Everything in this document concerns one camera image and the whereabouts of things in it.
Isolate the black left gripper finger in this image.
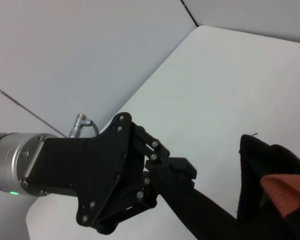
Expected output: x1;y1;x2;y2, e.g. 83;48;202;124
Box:
93;172;160;236
131;122;198;187

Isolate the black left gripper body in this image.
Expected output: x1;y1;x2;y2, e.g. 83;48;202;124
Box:
27;112;147;226

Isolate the black bag with brown straps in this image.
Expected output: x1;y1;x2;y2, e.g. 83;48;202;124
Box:
146;133;300;240

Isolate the left gripper connector with cable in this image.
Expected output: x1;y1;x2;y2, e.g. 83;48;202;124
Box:
67;113;101;139

